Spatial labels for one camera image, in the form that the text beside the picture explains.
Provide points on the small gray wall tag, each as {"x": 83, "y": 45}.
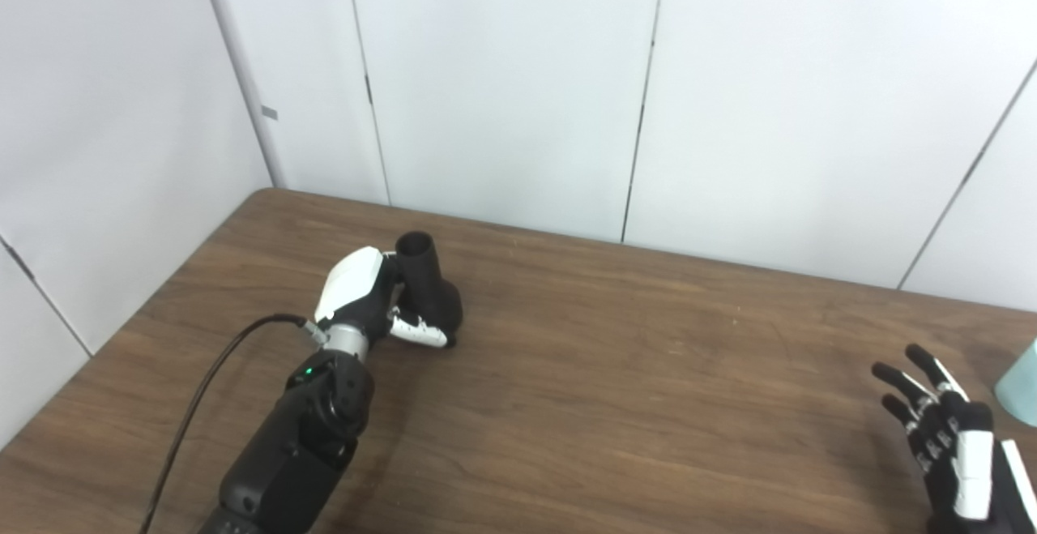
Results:
{"x": 269, "y": 113}

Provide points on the black flared nozzle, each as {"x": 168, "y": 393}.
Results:
{"x": 433, "y": 295}

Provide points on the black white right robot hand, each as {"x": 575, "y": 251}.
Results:
{"x": 964, "y": 469}

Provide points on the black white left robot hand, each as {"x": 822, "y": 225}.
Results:
{"x": 352, "y": 283}

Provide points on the white corner post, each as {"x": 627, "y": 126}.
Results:
{"x": 243, "y": 72}

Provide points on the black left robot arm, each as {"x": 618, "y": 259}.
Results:
{"x": 300, "y": 453}

